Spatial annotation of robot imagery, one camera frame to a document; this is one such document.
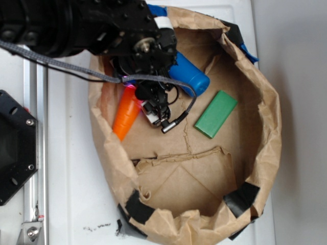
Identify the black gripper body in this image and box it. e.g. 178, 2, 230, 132
94, 0, 178, 108

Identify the orange toy carrot green stem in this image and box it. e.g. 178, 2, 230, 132
113, 86, 143, 141

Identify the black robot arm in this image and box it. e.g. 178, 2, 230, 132
1, 1, 177, 107

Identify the blue painter tape strip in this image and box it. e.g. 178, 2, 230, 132
148, 4, 259, 64

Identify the blue toy bottle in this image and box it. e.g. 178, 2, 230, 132
168, 52, 210, 97

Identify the green rectangular block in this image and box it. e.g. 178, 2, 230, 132
194, 90, 238, 139

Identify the brown paper bag basket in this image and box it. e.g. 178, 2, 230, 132
88, 7, 282, 244

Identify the grey braided usb cable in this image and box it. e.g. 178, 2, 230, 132
0, 39, 197, 134

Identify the black octagonal mount plate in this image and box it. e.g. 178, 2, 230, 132
1, 90, 37, 206

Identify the aluminium extrusion rail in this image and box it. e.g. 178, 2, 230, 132
17, 60, 49, 244

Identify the metal corner bracket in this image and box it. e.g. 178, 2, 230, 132
16, 221, 45, 245

